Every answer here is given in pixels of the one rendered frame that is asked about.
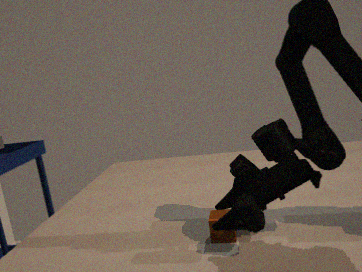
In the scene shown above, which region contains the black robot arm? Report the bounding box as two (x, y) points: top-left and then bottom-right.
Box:
(229, 0), (362, 194)

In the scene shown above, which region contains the orange-brown block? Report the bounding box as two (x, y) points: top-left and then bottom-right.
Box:
(209, 209), (236, 243)

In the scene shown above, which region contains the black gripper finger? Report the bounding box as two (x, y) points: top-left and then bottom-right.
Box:
(215, 178), (244, 210)
(212, 200), (252, 231)

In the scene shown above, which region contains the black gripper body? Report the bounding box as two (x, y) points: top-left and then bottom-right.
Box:
(235, 167), (288, 233)

